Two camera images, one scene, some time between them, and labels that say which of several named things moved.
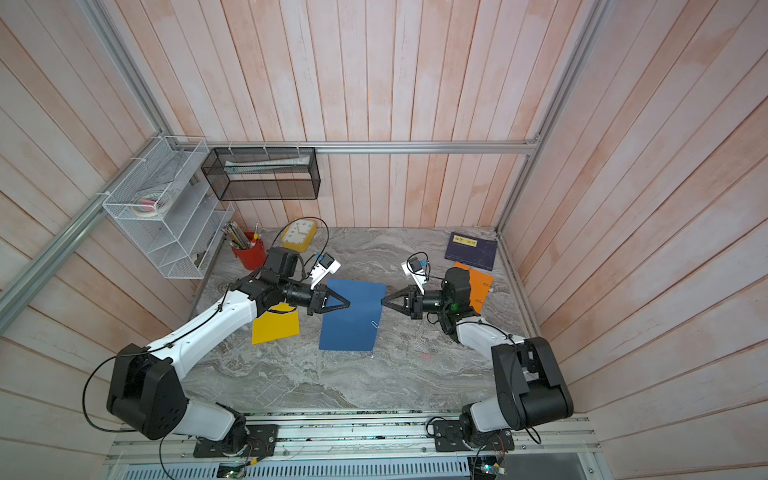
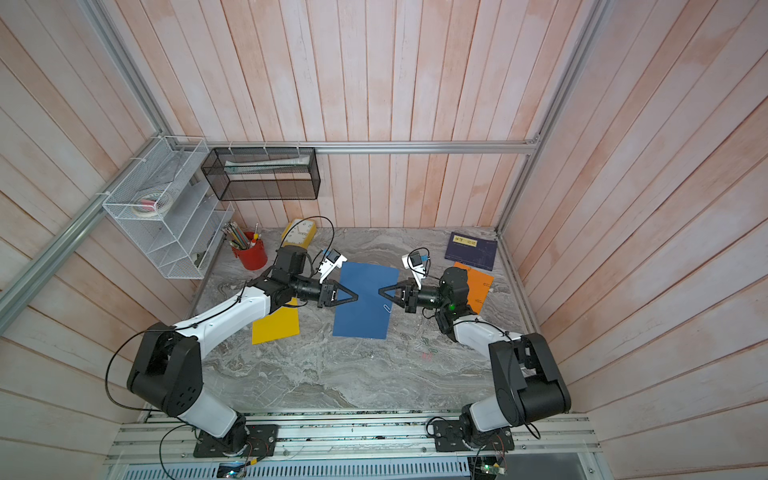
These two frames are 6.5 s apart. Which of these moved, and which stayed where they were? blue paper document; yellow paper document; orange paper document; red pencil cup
Moved: blue paper document
Stayed: red pencil cup; orange paper document; yellow paper document
